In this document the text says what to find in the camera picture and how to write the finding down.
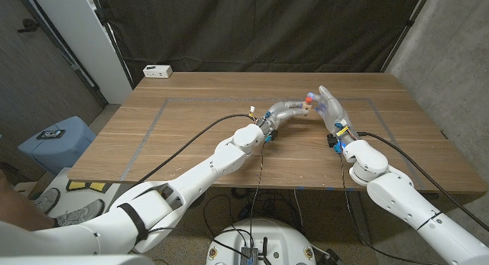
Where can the yellow and black floor pad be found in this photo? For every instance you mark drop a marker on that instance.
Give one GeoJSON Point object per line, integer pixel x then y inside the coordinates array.
{"type": "Point", "coordinates": [76, 185]}

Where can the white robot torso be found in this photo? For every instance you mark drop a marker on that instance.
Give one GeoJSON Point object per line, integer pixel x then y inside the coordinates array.
{"type": "Point", "coordinates": [263, 238]}

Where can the black curtain backdrop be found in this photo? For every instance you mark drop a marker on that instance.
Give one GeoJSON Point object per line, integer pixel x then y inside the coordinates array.
{"type": "Point", "coordinates": [248, 28]}

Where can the black phone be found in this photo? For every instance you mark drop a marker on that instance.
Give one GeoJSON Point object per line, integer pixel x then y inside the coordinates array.
{"type": "Point", "coordinates": [50, 134]}

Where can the blue stool with phone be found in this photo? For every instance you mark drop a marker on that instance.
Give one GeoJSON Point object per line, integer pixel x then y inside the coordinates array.
{"type": "Point", "coordinates": [57, 150]}

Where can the person's bare leg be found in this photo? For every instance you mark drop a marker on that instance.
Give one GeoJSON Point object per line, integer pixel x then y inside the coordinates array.
{"type": "Point", "coordinates": [19, 213]}

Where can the black backdrop frame pole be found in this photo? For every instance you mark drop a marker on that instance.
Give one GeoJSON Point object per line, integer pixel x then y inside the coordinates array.
{"type": "Point", "coordinates": [115, 47]}
{"type": "Point", "coordinates": [407, 28]}

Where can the white pillar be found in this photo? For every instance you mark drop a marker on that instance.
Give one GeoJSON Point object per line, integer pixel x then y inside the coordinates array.
{"type": "Point", "coordinates": [76, 36]}

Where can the grey sneaker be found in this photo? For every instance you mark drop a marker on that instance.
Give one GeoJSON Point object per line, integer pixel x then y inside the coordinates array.
{"type": "Point", "coordinates": [46, 201]}
{"type": "Point", "coordinates": [82, 214]}

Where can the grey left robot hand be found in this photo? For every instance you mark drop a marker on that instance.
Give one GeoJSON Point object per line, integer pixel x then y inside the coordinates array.
{"type": "Point", "coordinates": [282, 113]}

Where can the white power strip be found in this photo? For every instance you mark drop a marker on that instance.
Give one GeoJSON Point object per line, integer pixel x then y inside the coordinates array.
{"type": "Point", "coordinates": [157, 71]}

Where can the red-headed wooden screw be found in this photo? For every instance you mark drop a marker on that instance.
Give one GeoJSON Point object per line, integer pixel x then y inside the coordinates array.
{"type": "Point", "coordinates": [308, 100]}

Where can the grey table leg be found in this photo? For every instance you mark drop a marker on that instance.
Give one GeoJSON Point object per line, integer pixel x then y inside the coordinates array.
{"type": "Point", "coordinates": [357, 215]}

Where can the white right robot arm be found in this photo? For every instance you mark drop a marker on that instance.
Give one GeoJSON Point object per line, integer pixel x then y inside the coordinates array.
{"type": "Point", "coordinates": [405, 196]}

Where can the wooden block with holes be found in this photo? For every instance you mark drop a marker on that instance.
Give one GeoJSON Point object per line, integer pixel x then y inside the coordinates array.
{"type": "Point", "coordinates": [306, 105]}

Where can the wooden table panel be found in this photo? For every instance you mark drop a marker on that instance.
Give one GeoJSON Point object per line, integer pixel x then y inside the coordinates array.
{"type": "Point", "coordinates": [191, 99]}

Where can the white floor platform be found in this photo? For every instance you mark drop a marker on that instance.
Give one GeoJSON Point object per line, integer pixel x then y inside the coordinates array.
{"type": "Point", "coordinates": [80, 194]}

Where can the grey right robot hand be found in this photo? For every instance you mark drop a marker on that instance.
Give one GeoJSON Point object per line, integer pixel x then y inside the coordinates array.
{"type": "Point", "coordinates": [332, 110]}

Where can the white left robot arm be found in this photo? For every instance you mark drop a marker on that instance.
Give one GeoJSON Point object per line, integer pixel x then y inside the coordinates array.
{"type": "Point", "coordinates": [179, 196]}

